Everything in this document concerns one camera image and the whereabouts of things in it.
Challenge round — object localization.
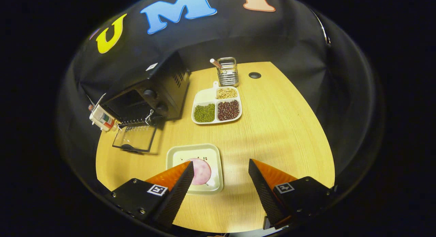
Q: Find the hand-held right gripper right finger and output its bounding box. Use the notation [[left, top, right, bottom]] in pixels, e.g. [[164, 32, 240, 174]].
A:
[[248, 159, 338, 231]]

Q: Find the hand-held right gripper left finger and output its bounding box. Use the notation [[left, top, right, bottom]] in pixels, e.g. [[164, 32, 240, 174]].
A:
[[106, 160, 195, 229]]

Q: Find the pink ham slice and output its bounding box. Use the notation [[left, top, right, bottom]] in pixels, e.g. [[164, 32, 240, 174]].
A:
[[186, 158, 212, 186]]

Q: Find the cream square plate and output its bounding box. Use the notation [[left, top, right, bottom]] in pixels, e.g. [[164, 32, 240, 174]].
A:
[[166, 144, 224, 195]]

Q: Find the black electric oven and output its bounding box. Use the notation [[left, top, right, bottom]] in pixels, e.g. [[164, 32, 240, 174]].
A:
[[102, 52, 190, 154]]

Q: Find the white divided bean tray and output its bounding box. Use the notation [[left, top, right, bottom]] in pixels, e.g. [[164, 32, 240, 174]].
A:
[[191, 81, 243, 125]]

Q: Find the white toaster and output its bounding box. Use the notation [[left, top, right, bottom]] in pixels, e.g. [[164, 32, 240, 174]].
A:
[[89, 103, 120, 132]]

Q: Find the metal mesh holder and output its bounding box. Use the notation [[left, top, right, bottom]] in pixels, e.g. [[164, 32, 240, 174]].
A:
[[217, 57, 239, 87]]

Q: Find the black backdrop cloth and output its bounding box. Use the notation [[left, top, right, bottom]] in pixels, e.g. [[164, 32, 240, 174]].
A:
[[58, 0, 382, 210]]

